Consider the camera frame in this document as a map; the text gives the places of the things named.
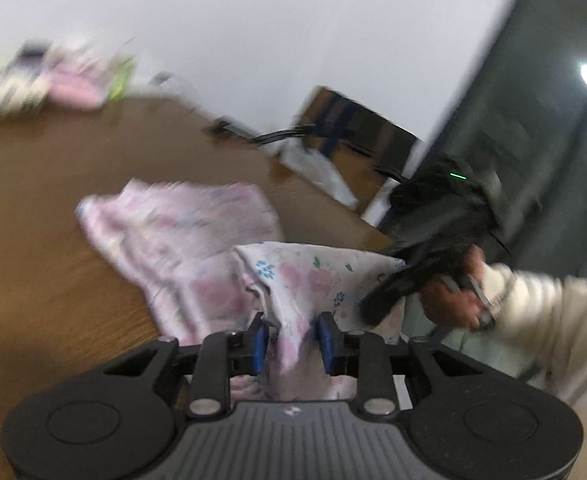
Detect green spray bottle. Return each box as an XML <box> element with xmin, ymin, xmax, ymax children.
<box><xmin>108</xmin><ymin>56</ymin><xmax>138</xmax><ymax>102</ymax></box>

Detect small electronic box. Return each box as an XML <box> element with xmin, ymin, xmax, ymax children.
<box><xmin>16</xmin><ymin>45</ymin><xmax>50</xmax><ymax>69</ymax></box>

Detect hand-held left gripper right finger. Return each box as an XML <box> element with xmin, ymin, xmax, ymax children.
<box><xmin>315</xmin><ymin>311</ymin><xmax>480</xmax><ymax>416</ymax></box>

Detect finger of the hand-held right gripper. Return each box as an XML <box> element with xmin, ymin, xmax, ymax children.
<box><xmin>361</xmin><ymin>246</ymin><xmax>470</xmax><ymax>326</ymax></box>

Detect person's right hand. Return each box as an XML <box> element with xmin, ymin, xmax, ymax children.
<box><xmin>417</xmin><ymin>247</ymin><xmax>497</xmax><ymax>332</ymax></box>

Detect dark glass door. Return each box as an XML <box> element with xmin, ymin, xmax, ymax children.
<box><xmin>376</xmin><ymin>0</ymin><xmax>587</xmax><ymax>281</ymax></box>

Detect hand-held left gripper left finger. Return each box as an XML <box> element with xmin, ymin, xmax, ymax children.
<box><xmin>104</xmin><ymin>312</ymin><xmax>270</xmax><ymax>419</ymax></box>

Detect person's right forearm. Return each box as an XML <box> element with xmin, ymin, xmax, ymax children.
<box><xmin>473</xmin><ymin>264</ymin><xmax>587</xmax><ymax>407</ymax></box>

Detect folded pink floral cloth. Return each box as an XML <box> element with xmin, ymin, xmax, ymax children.
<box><xmin>48</xmin><ymin>66</ymin><xmax>108</xmax><ymax>109</ymax></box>

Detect pink floral ruffled dress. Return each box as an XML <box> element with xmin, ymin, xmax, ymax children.
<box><xmin>76</xmin><ymin>180</ymin><xmax>407</xmax><ymax>402</ymax></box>

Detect white plastic bag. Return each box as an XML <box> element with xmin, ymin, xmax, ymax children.
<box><xmin>280</xmin><ymin>141</ymin><xmax>360</xmax><ymax>207</ymax></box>

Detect folded cream green-flowered cloth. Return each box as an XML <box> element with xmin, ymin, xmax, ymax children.
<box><xmin>0</xmin><ymin>67</ymin><xmax>45</xmax><ymax>112</ymax></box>

